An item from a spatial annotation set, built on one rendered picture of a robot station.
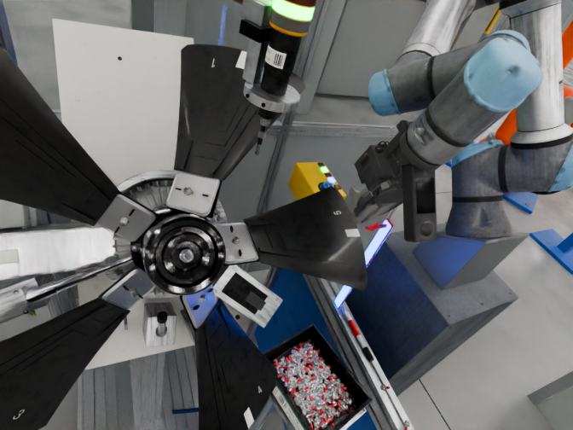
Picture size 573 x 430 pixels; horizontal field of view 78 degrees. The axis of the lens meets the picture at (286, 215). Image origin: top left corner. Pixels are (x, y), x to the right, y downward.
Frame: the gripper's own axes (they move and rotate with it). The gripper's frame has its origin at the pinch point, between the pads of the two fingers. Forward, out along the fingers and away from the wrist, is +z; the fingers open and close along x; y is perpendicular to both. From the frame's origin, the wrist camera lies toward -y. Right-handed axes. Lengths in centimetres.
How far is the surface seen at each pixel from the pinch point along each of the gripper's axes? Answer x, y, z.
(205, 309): 28.0, -8.0, 12.2
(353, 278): 1.3, -8.9, 5.7
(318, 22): -21, 74, 8
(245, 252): 21.1, -1.3, 5.4
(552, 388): -157, -64, 91
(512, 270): -233, 4, 129
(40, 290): 52, 0, 15
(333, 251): 4.1, -3.3, 4.9
